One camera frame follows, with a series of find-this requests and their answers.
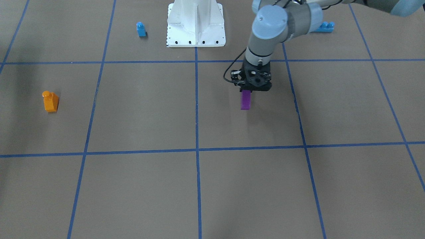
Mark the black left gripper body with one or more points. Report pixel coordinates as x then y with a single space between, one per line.
236 77

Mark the purple trapezoid block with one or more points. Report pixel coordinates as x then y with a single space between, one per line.
245 101

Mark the orange trapezoid block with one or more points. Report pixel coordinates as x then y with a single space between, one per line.
51 101

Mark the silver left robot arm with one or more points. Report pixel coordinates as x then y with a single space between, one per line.
278 21

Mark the blue two-stud block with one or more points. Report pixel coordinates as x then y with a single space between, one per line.
325 27

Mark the small blue block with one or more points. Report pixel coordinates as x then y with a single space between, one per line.
140 28

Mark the white pedestal column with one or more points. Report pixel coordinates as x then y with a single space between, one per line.
195 23

